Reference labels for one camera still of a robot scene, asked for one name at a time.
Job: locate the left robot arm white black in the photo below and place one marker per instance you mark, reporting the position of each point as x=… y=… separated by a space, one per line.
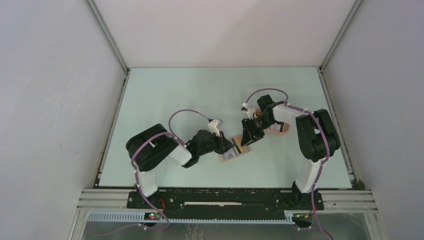
x=149 y=148

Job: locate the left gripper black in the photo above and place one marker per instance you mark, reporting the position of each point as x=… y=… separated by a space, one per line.
x=224 y=145

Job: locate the aluminium frame rail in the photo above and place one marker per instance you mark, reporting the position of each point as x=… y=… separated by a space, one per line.
x=102 y=25

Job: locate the pink oval card tray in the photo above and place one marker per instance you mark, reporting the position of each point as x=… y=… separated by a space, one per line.
x=287 y=127

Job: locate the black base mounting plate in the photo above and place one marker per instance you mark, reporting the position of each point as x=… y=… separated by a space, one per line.
x=225 y=203

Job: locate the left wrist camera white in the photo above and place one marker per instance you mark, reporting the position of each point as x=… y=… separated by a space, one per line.
x=214 y=126

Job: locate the black card in tray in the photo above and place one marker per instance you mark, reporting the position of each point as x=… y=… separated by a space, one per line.
x=278 y=127

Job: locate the white cable duct strip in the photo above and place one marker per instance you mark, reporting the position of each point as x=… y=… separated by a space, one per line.
x=141 y=217

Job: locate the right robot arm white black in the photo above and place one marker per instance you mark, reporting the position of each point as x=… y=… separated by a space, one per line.
x=317 y=137

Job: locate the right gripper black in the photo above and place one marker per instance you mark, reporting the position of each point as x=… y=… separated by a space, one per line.
x=250 y=135

